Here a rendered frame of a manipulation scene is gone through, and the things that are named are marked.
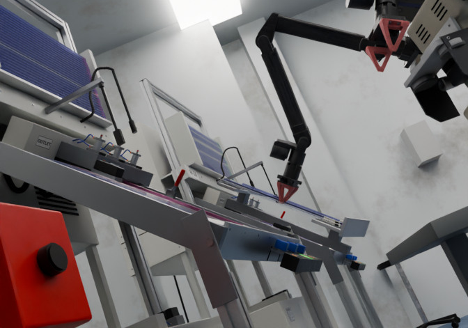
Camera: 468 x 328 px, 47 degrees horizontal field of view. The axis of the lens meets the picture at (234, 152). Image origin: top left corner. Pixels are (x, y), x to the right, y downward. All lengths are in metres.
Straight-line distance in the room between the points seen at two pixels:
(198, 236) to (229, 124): 3.78
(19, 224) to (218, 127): 4.08
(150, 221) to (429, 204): 4.50
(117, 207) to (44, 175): 0.20
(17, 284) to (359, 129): 4.98
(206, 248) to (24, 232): 0.37
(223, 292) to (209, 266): 0.05
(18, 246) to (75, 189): 0.48
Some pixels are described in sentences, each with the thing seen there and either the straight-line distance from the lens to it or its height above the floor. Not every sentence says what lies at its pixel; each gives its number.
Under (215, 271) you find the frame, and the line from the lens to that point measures 0.97.
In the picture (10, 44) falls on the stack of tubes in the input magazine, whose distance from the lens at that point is 1.70.
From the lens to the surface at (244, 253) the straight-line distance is 1.18.
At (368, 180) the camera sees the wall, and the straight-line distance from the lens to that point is 5.36.
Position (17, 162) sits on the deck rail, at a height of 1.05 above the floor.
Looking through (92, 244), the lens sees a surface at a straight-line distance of 1.92.
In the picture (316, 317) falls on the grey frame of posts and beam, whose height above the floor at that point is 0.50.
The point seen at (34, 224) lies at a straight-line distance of 0.75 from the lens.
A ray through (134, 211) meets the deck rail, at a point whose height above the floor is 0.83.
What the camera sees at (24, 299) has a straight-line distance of 0.68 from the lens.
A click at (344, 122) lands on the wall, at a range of 5.52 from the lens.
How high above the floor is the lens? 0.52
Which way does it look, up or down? 18 degrees up
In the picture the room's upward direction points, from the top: 23 degrees counter-clockwise
